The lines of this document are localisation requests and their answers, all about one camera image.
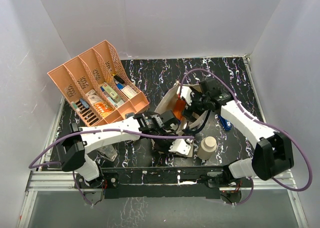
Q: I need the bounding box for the beige canvas tote bag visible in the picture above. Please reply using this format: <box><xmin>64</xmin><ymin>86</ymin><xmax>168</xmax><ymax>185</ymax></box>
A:
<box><xmin>155</xmin><ymin>82</ymin><xmax>210</xmax><ymax>158</ymax></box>

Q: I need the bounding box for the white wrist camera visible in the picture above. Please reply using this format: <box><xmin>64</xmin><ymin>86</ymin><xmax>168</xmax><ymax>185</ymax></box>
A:
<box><xmin>176</xmin><ymin>85</ymin><xmax>193</xmax><ymax>106</ymax></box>
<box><xmin>168</xmin><ymin>138</ymin><xmax>194</xmax><ymax>157</ymax></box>

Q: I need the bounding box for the white label box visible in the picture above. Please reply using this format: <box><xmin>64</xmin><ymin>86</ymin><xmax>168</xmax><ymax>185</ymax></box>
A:
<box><xmin>121</xmin><ymin>85</ymin><xmax>138</xmax><ymax>99</ymax></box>

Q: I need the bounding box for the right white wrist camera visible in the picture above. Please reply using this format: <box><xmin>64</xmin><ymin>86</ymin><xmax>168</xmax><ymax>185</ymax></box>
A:
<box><xmin>176</xmin><ymin>85</ymin><xmax>193</xmax><ymax>106</ymax></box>

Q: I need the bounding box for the orange bottle blue cap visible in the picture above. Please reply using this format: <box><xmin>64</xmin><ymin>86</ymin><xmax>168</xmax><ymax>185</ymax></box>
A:
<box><xmin>172</xmin><ymin>99</ymin><xmax>187</xmax><ymax>121</ymax></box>

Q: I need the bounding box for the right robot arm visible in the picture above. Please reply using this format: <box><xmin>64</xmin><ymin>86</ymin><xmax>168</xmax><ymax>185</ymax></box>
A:
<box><xmin>176</xmin><ymin>79</ymin><xmax>294</xmax><ymax>187</ymax></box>

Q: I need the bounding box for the cream cylindrical bottle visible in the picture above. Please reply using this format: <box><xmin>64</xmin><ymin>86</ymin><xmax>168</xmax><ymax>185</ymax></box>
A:
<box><xmin>197</xmin><ymin>136</ymin><xmax>217</xmax><ymax>160</ymax></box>

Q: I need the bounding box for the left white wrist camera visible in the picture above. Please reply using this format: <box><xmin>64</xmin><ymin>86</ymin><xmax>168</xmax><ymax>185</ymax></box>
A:
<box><xmin>168</xmin><ymin>138</ymin><xmax>194</xmax><ymax>157</ymax></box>

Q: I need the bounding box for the tilted clear square bottle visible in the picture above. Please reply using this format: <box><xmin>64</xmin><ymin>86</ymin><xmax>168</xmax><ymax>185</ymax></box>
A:
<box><xmin>97</xmin><ymin>144</ymin><xmax>118</xmax><ymax>162</ymax></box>

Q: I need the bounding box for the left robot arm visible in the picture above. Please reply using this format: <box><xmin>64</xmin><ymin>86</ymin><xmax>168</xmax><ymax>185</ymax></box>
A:
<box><xmin>57</xmin><ymin>111</ymin><xmax>182</xmax><ymax>188</ymax></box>

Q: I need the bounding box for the pink plastic desk organizer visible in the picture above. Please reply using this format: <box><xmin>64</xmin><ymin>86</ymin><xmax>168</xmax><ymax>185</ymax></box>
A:
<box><xmin>48</xmin><ymin>40</ymin><xmax>150</xmax><ymax>127</ymax></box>

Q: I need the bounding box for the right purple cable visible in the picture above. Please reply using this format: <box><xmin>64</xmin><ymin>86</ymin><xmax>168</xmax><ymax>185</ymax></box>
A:
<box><xmin>178</xmin><ymin>68</ymin><xmax>313</xmax><ymax>205</ymax></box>

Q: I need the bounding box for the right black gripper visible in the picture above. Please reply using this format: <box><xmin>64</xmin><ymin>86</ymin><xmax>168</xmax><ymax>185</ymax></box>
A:
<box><xmin>181</xmin><ymin>88</ymin><xmax>210</xmax><ymax>124</ymax></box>

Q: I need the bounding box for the purple cable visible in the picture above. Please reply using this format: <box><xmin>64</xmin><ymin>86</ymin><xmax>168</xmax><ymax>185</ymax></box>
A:
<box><xmin>27</xmin><ymin>129</ymin><xmax>195</xmax><ymax>206</ymax></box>
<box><xmin>178</xmin><ymin>68</ymin><xmax>313</xmax><ymax>205</ymax></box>

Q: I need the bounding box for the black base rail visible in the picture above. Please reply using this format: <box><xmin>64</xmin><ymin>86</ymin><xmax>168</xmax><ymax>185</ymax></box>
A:
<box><xmin>75</xmin><ymin>166</ymin><xmax>253</xmax><ymax>202</ymax></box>

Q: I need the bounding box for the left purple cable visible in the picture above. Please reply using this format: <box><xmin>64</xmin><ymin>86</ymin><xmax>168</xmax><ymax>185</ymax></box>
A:
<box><xmin>27</xmin><ymin>129</ymin><xmax>195</xmax><ymax>206</ymax></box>

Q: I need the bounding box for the orange snack packet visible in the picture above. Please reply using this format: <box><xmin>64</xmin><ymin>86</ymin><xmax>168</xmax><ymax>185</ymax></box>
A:
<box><xmin>93</xmin><ymin>101</ymin><xmax>114</xmax><ymax>118</ymax></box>

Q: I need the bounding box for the beige small carton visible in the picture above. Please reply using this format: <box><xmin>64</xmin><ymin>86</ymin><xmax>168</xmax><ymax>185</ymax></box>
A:
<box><xmin>102</xmin><ymin>82</ymin><xmax>121</xmax><ymax>102</ymax></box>

